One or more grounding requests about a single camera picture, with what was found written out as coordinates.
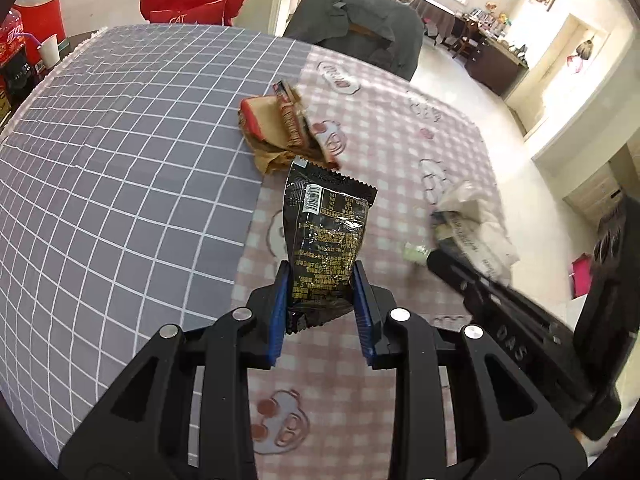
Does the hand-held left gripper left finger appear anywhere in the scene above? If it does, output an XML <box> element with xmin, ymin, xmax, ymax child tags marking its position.
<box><xmin>59</xmin><ymin>259</ymin><xmax>292</xmax><ymax>480</ymax></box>

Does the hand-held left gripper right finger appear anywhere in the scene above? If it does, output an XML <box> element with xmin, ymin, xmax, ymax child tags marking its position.
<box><xmin>351</xmin><ymin>260</ymin><xmax>587</xmax><ymax>480</ymax></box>

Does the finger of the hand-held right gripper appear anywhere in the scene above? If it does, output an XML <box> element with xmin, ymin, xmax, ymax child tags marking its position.
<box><xmin>426</xmin><ymin>248</ymin><xmax>622</xmax><ymax>442</ymax></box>

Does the black snack packet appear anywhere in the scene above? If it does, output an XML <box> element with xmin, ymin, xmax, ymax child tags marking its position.
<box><xmin>281</xmin><ymin>156</ymin><xmax>377</xmax><ymax>336</ymax></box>

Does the white plastic bag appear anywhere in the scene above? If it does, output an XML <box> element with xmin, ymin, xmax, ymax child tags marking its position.
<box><xmin>431</xmin><ymin>181</ymin><xmax>521</xmax><ymax>282</ymax></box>

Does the pink storage box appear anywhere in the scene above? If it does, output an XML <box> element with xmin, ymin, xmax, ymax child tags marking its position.
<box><xmin>570</xmin><ymin>254</ymin><xmax>594</xmax><ymax>299</ymax></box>

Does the pink checkered tablecloth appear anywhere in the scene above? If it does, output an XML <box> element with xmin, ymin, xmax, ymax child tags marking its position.
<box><xmin>190</xmin><ymin>42</ymin><xmax>510</xmax><ymax>480</ymax></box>

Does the beige printed paper bag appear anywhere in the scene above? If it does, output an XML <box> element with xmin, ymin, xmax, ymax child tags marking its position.
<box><xmin>239</xmin><ymin>80</ymin><xmax>342</xmax><ymax>176</ymax></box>

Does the grey grid tablecloth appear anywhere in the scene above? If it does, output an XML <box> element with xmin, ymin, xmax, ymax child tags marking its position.
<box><xmin>0</xmin><ymin>24</ymin><xmax>313</xmax><ymax>467</ymax></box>

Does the dark wooden sideboard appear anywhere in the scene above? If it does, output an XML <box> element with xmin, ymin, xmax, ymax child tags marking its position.
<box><xmin>464</xmin><ymin>14</ymin><xmax>531</xmax><ymax>97</ymax></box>

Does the grey jacket on chair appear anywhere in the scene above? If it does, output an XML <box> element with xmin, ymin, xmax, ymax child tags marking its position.
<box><xmin>284</xmin><ymin>0</ymin><xmax>426</xmax><ymax>82</ymax></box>

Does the dining table with dark cloth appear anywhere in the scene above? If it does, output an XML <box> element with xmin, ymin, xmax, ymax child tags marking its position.
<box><xmin>409</xmin><ymin>0</ymin><xmax>473</xmax><ymax>41</ymax></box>

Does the white paper cup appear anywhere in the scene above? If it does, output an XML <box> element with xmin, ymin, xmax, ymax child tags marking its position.
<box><xmin>37</xmin><ymin>34</ymin><xmax>61</xmax><ymax>67</ymax></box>

